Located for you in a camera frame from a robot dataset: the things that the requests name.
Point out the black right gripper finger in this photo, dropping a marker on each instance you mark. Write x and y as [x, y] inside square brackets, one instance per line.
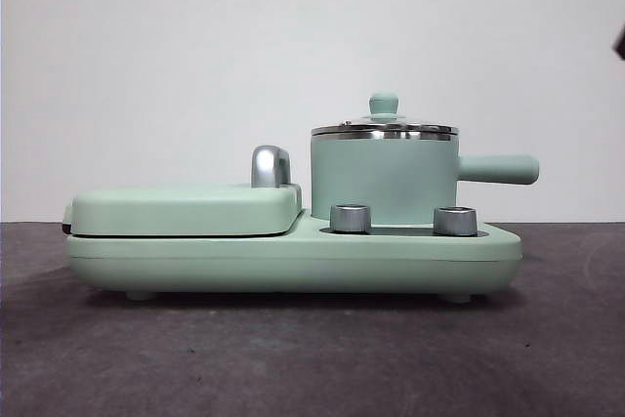
[620, 41]

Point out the glass lid with green knob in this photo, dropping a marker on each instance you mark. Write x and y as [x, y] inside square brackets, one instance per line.
[383, 107]

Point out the silver control knob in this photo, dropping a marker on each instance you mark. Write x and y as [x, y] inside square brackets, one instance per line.
[349, 218]
[454, 220]

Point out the mint green breakfast machine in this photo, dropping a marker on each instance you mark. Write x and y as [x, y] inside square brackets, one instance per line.
[312, 256]

